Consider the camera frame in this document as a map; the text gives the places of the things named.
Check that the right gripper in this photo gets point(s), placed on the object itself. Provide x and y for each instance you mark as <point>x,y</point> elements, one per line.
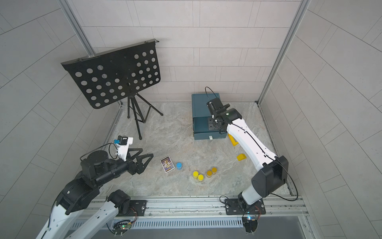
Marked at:
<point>210,125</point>

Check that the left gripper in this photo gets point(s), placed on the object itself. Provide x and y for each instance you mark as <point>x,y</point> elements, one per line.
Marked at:
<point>138,168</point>

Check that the teal three-drawer cabinet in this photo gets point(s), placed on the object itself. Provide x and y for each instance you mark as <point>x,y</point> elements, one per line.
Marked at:
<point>203,124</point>

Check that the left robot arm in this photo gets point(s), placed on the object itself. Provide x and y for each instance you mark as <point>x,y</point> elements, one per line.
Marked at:
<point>97,169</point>

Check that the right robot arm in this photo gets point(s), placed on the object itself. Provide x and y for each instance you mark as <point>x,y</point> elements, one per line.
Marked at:
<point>271,170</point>

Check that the orange paint can right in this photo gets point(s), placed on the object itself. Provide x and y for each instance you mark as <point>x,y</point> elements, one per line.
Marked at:
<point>214,170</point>

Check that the yellow triangular holder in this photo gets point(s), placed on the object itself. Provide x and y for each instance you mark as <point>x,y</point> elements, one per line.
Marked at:
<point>232,139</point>

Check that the playing card box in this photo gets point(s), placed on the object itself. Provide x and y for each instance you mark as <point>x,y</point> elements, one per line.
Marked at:
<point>167,164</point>

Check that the small yellow block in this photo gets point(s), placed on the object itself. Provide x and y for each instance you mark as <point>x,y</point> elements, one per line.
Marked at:
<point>241,157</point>

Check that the left circuit board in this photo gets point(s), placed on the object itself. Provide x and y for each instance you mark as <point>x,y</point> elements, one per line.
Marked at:
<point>121,227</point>

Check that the circuit board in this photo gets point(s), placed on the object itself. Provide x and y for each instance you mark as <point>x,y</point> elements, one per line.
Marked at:
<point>121,227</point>
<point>250,224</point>

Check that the black perforated music stand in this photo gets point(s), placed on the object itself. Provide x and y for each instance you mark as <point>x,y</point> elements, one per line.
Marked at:
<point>113,75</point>

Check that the right circuit board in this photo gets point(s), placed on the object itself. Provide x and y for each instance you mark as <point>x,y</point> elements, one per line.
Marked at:
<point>250,224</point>

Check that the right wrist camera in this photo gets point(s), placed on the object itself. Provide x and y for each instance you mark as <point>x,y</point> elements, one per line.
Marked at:
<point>216,107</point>

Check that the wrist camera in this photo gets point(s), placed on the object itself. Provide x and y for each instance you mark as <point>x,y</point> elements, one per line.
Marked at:
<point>122,144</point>
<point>216,107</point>

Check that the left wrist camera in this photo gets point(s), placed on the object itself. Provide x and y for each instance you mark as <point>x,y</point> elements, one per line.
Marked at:
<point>122,144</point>

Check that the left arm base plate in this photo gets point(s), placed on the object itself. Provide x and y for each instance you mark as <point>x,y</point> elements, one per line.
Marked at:
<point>132,208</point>

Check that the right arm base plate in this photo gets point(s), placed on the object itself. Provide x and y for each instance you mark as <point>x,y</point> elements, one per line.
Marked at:
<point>240,207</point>

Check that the aluminium mounting rail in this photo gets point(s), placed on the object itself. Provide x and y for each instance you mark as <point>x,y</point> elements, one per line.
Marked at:
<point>151,207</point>

